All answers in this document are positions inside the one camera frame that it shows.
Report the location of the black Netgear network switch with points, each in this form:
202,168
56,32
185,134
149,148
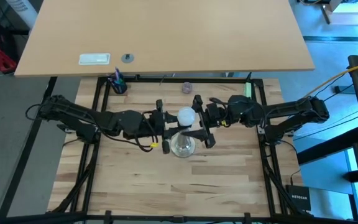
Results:
298,199

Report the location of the black aluminium table frame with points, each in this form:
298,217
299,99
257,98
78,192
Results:
197,217

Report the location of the black mesh pen cup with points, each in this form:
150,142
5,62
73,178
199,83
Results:
118,85

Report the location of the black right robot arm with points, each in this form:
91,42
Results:
291,107

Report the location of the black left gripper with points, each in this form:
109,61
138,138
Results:
154,124

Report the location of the wooden stand base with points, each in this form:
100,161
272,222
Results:
346,19

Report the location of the grey round desk grommet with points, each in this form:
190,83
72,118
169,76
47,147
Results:
128,58

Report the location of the white rectangular box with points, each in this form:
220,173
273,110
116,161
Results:
94,59

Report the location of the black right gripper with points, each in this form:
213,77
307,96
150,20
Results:
216,115

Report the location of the large tan desk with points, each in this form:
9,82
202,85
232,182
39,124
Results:
166,34

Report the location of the white round lightbulb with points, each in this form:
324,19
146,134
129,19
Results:
186,115

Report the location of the black power adapter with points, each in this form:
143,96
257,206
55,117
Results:
338,89

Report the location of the light green stapler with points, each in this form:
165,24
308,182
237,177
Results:
247,88

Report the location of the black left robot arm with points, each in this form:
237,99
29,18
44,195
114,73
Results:
73,109

